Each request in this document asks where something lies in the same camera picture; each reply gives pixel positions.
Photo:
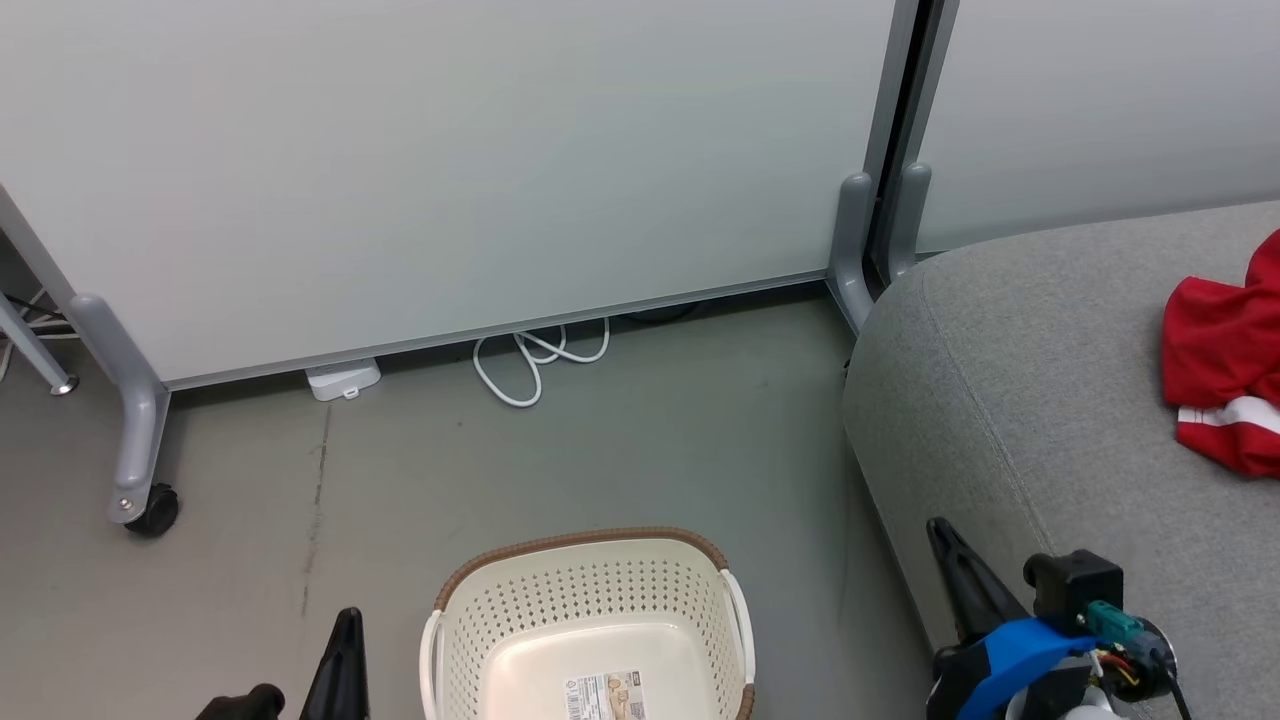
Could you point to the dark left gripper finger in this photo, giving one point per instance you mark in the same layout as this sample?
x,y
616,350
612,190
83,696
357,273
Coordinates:
x,y
325,690
352,690

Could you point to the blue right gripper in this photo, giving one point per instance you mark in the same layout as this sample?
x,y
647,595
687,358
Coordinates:
x,y
1010,655

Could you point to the red garment with white stripes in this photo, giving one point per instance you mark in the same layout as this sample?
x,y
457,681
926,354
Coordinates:
x,y
1220,350

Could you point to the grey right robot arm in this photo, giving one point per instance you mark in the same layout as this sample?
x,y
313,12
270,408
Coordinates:
x,y
1040,712

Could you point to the cream perforated laundry basket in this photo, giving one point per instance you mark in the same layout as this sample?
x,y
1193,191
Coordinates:
x,y
590,620

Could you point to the paper sticker in basket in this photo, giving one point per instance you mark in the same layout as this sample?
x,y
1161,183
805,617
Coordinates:
x,y
605,697

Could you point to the grey fabric sofa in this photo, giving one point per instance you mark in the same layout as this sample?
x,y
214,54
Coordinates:
x,y
1050,420

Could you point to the black caster wheel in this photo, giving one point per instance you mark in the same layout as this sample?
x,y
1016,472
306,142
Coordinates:
x,y
155,512

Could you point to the white power adapter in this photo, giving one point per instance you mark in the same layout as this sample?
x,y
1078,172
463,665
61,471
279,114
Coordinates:
x,y
343,380

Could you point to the grey partition foot with caster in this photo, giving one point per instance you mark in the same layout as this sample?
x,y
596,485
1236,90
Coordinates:
x,y
135,400

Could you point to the thin grey metal stand leg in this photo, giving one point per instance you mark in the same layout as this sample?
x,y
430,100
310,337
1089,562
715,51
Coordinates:
x,y
35,350

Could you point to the narrow white partition panel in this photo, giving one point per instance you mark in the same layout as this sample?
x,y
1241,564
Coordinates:
x,y
1100,100

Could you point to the wide white partition panel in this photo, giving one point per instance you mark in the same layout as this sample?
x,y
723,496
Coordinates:
x,y
450,160

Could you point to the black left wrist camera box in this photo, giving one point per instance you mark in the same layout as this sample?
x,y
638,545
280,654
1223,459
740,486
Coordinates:
x,y
245,705

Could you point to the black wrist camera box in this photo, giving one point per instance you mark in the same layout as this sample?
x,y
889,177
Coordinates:
x,y
245,705
1075,585

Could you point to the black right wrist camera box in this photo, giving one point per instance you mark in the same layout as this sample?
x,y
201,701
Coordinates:
x,y
1075,585

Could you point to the teal right camera connector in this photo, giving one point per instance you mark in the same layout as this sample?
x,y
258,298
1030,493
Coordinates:
x,y
1115,620

